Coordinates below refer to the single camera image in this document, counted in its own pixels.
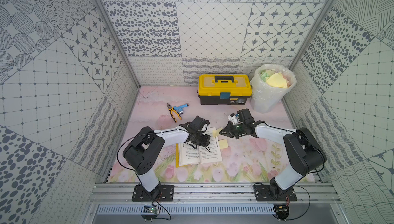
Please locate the yellow children's book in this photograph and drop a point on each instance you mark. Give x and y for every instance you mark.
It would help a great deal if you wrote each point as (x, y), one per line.
(186, 155)

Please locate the yellow black toolbox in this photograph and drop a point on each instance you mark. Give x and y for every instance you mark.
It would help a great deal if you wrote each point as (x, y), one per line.
(224, 89)

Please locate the aluminium mounting rail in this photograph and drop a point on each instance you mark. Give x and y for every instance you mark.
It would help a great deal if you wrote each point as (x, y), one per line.
(119, 193)

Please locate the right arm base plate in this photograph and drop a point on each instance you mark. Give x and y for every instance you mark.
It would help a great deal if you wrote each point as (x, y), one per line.
(271, 194)

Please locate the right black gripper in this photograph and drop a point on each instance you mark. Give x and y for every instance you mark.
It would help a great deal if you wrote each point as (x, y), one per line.
(229, 132)

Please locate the white bin with plastic liner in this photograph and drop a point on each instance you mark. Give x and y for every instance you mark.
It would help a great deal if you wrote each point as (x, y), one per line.
(265, 97)

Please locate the yellow handled pliers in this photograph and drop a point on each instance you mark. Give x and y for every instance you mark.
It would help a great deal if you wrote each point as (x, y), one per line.
(173, 113)

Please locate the blue plastic tool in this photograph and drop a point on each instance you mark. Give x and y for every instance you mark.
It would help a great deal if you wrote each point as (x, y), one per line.
(180, 109)

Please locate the pale yellow sticky note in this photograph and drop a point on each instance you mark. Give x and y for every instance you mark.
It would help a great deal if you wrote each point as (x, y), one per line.
(216, 132)
(223, 144)

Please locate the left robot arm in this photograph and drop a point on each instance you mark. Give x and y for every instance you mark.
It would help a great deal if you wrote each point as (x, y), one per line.
(142, 150)

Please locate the right black controller box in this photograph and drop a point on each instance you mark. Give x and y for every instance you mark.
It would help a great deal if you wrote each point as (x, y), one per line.
(281, 212)

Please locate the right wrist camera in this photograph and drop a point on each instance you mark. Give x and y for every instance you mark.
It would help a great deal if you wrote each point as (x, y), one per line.
(234, 118)

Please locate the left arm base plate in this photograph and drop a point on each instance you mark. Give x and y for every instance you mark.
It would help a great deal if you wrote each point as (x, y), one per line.
(160, 193)

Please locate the left green circuit board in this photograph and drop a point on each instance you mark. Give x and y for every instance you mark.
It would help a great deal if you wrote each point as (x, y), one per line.
(150, 212)

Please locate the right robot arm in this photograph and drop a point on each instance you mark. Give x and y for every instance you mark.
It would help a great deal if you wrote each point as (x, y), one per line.
(303, 151)

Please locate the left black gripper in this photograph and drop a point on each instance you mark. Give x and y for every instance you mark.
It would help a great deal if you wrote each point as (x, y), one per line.
(202, 138)

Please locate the discarded sticky notes pile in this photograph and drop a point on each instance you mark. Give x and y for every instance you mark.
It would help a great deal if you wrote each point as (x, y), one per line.
(274, 79)

